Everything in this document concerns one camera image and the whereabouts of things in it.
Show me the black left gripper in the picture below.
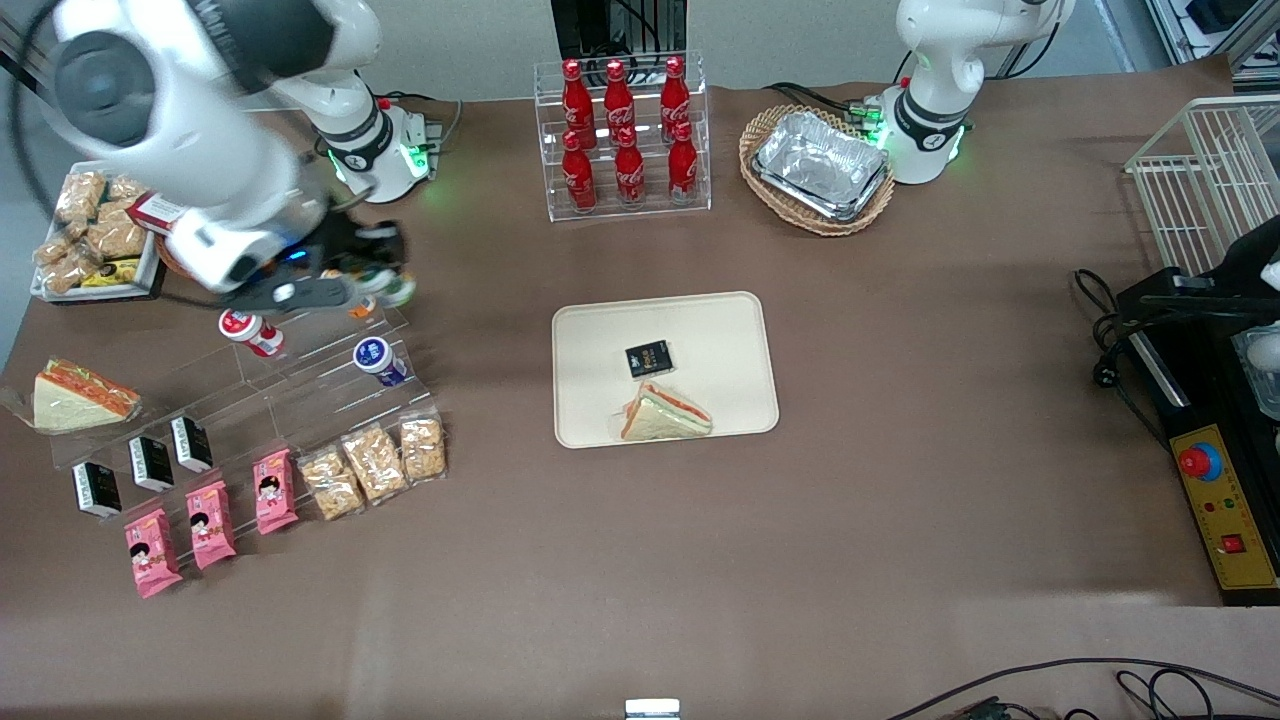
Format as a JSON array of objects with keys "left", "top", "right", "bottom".
[{"left": 1140, "top": 215, "right": 1280, "bottom": 307}]

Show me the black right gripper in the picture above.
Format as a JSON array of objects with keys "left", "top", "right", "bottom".
[{"left": 298, "top": 212, "right": 414, "bottom": 300}]

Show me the green gum bottle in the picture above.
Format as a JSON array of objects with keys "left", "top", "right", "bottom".
[{"left": 372, "top": 268, "right": 418, "bottom": 309}]

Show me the blue gum bottle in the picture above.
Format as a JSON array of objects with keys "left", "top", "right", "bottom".
[{"left": 352, "top": 336, "right": 411, "bottom": 389}]

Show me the red gum bottle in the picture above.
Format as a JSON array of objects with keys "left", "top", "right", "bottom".
[{"left": 218, "top": 308, "right": 285, "bottom": 359}]

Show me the white rectangular tray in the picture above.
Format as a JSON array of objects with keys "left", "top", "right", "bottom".
[{"left": 30, "top": 163, "right": 168, "bottom": 304}]

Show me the beige plastic tray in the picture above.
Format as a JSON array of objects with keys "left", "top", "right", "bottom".
[{"left": 552, "top": 291, "right": 780, "bottom": 450}]

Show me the aluminium foil tray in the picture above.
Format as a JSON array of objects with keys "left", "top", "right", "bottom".
[{"left": 752, "top": 110, "right": 891, "bottom": 223}]

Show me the black yellow control box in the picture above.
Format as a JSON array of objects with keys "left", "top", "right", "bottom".
[{"left": 1115, "top": 268, "right": 1280, "bottom": 607}]

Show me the clear acrylic stepped stand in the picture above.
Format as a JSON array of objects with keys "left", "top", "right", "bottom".
[{"left": 48, "top": 290, "right": 444, "bottom": 536}]

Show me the clear granola packet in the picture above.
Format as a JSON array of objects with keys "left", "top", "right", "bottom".
[
  {"left": 398, "top": 407, "right": 448, "bottom": 485},
  {"left": 341, "top": 423, "right": 410, "bottom": 505},
  {"left": 298, "top": 445, "right": 366, "bottom": 522}
]

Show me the red cola bottle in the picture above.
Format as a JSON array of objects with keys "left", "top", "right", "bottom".
[
  {"left": 660, "top": 55, "right": 692, "bottom": 141},
  {"left": 561, "top": 58, "right": 596, "bottom": 151},
  {"left": 613, "top": 125, "right": 647, "bottom": 209},
  {"left": 603, "top": 60, "right": 637, "bottom": 149},
  {"left": 667, "top": 120, "right": 700, "bottom": 206},
  {"left": 561, "top": 130, "right": 598, "bottom": 216}
]

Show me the red cookie box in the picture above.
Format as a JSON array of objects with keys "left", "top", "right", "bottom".
[{"left": 127, "top": 190, "right": 187, "bottom": 237}]

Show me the pink snack packet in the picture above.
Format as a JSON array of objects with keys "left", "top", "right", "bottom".
[
  {"left": 123, "top": 508, "right": 184, "bottom": 599},
  {"left": 185, "top": 480, "right": 238, "bottom": 571},
  {"left": 252, "top": 448, "right": 300, "bottom": 536}
]

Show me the small black carton box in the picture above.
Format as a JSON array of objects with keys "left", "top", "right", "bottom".
[
  {"left": 128, "top": 436, "right": 175, "bottom": 493},
  {"left": 170, "top": 416, "right": 214, "bottom": 474},
  {"left": 72, "top": 461, "right": 123, "bottom": 519}
]

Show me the yellow black snack bar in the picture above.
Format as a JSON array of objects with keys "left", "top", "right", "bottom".
[{"left": 80, "top": 258, "right": 141, "bottom": 289}]

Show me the small black snack packet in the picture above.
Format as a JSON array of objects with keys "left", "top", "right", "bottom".
[{"left": 625, "top": 340, "right": 674, "bottom": 381}]

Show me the wrapped triangle sandwich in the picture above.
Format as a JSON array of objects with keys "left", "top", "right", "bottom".
[
  {"left": 620, "top": 380, "right": 714, "bottom": 442},
  {"left": 28, "top": 358, "right": 143, "bottom": 434}
]

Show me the black equipment stand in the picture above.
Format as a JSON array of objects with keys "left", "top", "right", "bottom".
[{"left": 551, "top": 0, "right": 688, "bottom": 61}]

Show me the brown table cloth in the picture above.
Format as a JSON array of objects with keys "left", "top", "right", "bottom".
[{"left": 0, "top": 55, "right": 1280, "bottom": 720}]

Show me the light wicker basket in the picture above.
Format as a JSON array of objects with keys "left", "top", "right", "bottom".
[{"left": 739, "top": 104, "right": 897, "bottom": 238}]

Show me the clear acrylic bottle rack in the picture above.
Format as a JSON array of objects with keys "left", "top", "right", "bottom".
[{"left": 533, "top": 52, "right": 713, "bottom": 223}]

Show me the black power cable with plug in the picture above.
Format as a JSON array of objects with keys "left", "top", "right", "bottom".
[{"left": 1073, "top": 268, "right": 1169, "bottom": 448}]

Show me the white wire basket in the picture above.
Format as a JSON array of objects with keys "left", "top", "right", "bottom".
[{"left": 1125, "top": 95, "right": 1280, "bottom": 276}]

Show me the grey cable with connector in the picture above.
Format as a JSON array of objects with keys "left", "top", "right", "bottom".
[{"left": 378, "top": 92, "right": 466, "bottom": 153}]

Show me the metal frame shelf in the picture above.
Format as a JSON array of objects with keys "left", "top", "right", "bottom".
[{"left": 1145, "top": 0, "right": 1280, "bottom": 73}]

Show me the long black cable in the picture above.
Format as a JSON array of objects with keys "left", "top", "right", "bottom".
[{"left": 885, "top": 656, "right": 1280, "bottom": 720}]

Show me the looped black cable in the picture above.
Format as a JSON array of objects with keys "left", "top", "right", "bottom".
[{"left": 1115, "top": 668, "right": 1280, "bottom": 720}]

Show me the black cable bundle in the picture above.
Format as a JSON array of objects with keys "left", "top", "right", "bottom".
[{"left": 765, "top": 80, "right": 886, "bottom": 129}]

